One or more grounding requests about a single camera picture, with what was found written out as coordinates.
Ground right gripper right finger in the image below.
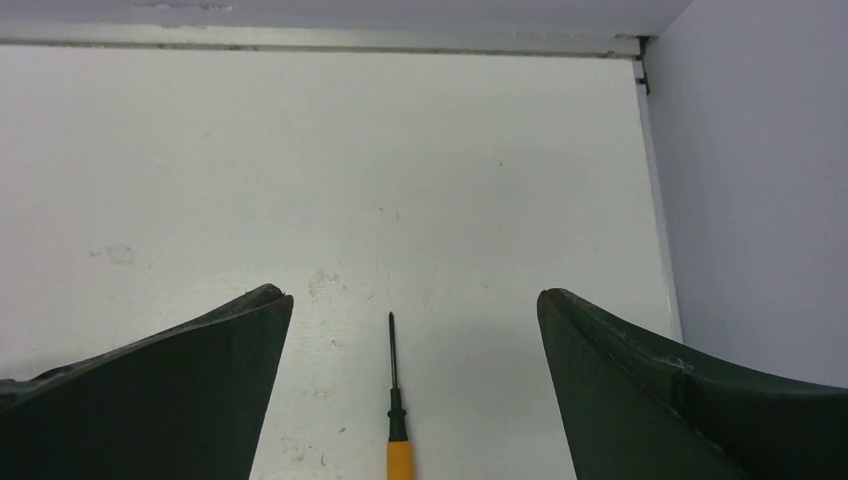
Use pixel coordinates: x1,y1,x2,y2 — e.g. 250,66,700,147
537,289,847,479

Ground aluminium table edge frame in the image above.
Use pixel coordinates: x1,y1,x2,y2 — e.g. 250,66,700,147
1,20,682,340

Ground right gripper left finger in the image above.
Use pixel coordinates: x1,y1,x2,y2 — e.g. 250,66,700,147
1,284,294,479

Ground orange handled screwdriver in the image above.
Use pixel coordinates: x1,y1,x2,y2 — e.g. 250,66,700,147
386,312,416,480

